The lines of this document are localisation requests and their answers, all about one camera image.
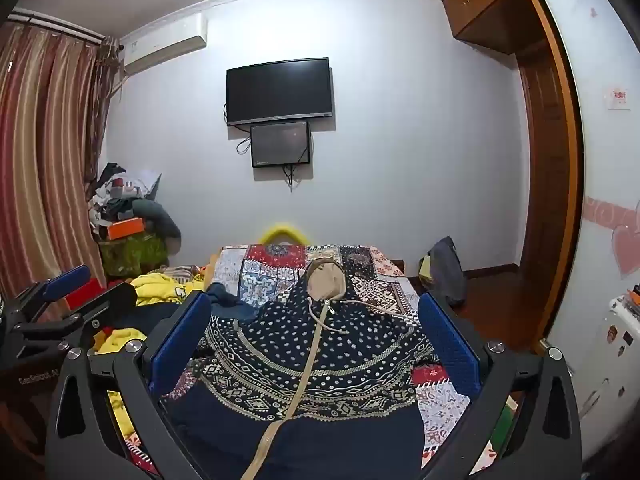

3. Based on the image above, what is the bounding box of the white air conditioner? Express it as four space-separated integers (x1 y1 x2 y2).
121 12 209 77

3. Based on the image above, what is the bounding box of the navy patterned hooded jacket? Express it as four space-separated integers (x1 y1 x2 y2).
160 259 437 480

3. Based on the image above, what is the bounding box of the striped red curtain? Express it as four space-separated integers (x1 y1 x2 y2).
0 20 122 323

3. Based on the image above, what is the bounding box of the pile of mixed clothes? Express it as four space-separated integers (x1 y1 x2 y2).
87 162 163 241

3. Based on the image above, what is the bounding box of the red box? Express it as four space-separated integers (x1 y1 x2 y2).
64 277 107 312

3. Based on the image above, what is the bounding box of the white door with pink hearts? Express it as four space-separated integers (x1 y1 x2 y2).
537 0 640 461

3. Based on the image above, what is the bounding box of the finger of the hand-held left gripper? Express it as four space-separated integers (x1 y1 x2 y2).
10 265 92 322
10 282 137 357

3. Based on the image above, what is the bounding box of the white curtain rail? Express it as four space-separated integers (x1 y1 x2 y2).
9 7 108 47

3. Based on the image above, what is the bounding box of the orange box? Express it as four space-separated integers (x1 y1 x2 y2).
107 217 146 241

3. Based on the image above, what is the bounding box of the grey cloth bag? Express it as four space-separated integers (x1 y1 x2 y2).
134 199 182 252

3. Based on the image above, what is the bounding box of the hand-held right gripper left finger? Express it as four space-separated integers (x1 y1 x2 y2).
44 291 213 480

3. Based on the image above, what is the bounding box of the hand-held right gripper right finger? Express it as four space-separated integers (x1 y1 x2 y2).
417 291 583 480

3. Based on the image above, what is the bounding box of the wooden overhead cabinet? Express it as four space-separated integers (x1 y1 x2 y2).
442 0 568 56

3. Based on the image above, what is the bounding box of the yellow foam ring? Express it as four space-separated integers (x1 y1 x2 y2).
257 225 314 247

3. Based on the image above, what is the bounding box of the white cabinet with stickers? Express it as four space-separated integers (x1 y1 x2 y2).
580 285 640 461

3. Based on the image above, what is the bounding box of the green object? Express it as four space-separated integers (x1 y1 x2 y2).
491 400 517 453

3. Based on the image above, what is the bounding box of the grey backpack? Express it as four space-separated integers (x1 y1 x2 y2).
427 236 469 309

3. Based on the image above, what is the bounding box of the blue denim garment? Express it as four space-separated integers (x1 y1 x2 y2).
206 282 262 322

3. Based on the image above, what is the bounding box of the large black wall television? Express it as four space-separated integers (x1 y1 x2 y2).
226 57 335 127

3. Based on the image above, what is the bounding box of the small black wall monitor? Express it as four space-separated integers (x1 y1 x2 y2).
250 121 312 168

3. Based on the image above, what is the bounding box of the yellow printed garment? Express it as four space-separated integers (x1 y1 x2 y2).
95 272 207 441

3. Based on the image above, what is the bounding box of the green patterned cloth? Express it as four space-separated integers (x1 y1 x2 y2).
99 235 170 277

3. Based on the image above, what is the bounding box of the patchwork printed blanket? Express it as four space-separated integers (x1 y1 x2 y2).
122 244 507 480

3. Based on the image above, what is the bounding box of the wooden door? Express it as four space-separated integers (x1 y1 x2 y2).
515 0 586 357

